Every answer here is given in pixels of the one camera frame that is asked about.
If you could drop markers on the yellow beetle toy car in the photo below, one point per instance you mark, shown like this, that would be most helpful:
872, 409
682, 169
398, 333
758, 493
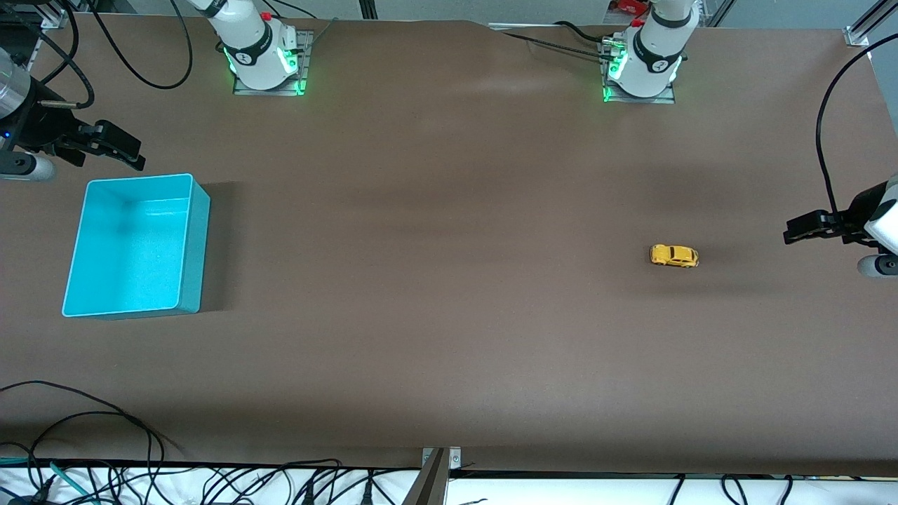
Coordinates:
673, 255

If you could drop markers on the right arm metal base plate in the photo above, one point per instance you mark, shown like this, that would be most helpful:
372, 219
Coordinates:
306, 70

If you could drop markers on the red object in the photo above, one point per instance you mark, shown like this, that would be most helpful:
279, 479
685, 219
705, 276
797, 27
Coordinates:
628, 7

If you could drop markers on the turquoise plastic bin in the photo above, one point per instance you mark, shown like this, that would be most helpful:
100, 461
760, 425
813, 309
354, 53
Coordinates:
133, 245

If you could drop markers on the dark metal beam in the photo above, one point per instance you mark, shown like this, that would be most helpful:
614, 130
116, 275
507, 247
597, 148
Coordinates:
428, 484

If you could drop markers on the metal table bracket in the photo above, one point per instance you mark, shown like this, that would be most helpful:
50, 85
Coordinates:
454, 457

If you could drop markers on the black power plug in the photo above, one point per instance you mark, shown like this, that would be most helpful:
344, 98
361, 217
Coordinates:
309, 494
366, 493

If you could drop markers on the black frame post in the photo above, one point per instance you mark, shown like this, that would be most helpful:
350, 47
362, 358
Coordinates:
368, 8

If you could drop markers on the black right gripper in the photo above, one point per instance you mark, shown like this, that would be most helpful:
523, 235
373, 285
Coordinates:
41, 128

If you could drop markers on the aluminium frame profile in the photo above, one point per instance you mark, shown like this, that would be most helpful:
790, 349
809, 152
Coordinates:
48, 14
866, 24

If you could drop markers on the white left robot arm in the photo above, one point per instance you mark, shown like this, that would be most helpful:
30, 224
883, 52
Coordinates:
656, 56

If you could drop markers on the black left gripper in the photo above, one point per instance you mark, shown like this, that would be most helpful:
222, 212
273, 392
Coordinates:
850, 219

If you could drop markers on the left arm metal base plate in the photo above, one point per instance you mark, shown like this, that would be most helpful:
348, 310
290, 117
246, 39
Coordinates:
659, 99

